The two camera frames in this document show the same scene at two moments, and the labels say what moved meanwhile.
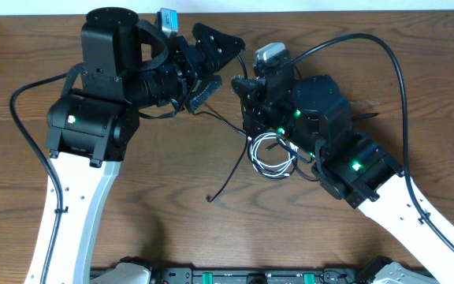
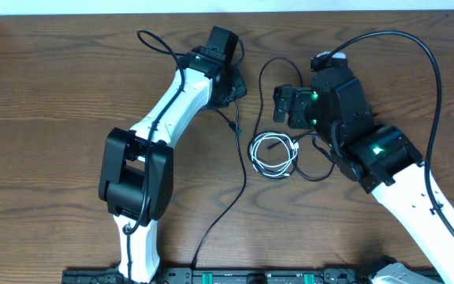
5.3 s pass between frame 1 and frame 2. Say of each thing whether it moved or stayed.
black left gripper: moved
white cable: stayed
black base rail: stayed
